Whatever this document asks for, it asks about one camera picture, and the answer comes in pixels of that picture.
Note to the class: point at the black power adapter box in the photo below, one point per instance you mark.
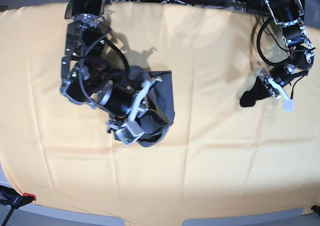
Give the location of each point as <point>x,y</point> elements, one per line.
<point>256,5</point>

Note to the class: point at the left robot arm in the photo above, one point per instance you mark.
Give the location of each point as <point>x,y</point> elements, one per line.
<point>288,15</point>

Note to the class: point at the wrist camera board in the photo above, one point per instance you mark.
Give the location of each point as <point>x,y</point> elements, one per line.
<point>129,132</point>
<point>288,105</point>

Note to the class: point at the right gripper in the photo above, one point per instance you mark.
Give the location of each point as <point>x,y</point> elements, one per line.
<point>126,104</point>

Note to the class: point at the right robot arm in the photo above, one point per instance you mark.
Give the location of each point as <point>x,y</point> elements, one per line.
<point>95,72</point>

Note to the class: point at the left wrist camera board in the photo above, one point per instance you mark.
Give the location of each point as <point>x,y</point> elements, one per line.
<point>288,105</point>

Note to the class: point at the black clamp right edge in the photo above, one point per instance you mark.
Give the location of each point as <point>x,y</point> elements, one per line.
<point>316,209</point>

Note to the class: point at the blue clamp with red pad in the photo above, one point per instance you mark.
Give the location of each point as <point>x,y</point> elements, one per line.
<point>10,197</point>

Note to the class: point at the yellow table cloth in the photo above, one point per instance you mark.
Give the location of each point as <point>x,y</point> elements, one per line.
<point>217,159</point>

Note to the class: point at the blue-grey T-shirt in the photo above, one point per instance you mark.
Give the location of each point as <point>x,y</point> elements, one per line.
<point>162,93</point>

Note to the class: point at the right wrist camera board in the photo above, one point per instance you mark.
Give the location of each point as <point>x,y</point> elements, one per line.
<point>129,132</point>

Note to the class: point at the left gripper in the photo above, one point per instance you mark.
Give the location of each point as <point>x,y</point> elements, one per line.
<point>269,84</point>

